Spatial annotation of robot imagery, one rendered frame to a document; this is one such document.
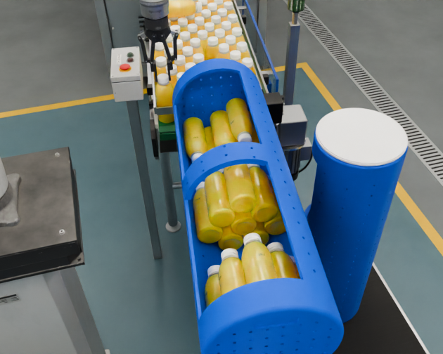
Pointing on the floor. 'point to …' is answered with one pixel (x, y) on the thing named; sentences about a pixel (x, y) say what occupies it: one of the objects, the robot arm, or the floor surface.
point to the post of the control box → (144, 175)
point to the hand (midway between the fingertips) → (162, 70)
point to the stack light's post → (291, 62)
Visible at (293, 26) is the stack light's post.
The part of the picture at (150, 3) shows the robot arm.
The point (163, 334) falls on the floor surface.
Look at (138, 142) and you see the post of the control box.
